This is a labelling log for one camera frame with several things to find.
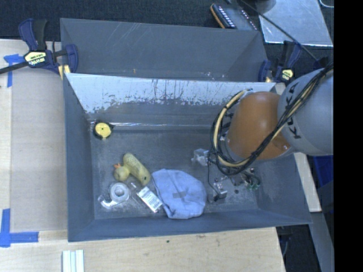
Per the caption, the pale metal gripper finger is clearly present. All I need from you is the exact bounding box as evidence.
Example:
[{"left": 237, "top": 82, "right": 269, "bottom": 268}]
[
  {"left": 191, "top": 148, "right": 210, "bottom": 167},
  {"left": 206, "top": 178, "right": 229, "bottom": 203}
]

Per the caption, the light blue cloth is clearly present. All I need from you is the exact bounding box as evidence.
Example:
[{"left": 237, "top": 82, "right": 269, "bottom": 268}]
[{"left": 151, "top": 168, "right": 208, "bottom": 220}]

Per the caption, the yellow rubber duck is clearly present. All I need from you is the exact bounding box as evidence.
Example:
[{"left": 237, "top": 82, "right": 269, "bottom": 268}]
[{"left": 113, "top": 152, "right": 151, "bottom": 186}]

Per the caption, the white printed packet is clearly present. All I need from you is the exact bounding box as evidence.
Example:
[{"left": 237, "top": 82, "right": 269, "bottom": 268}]
[{"left": 135, "top": 186, "right": 163, "bottom": 214}]

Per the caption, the clear tape dispenser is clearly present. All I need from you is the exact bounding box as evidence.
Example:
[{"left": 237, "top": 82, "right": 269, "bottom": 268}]
[{"left": 98, "top": 181, "right": 132, "bottom": 210}]

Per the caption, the yellow and black tape measure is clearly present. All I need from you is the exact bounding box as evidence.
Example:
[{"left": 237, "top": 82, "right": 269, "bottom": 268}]
[{"left": 92, "top": 120, "right": 115, "bottom": 141}]

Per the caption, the grey metal bin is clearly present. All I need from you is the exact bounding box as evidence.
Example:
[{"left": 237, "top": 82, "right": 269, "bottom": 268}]
[{"left": 59, "top": 18, "right": 313, "bottom": 243}]

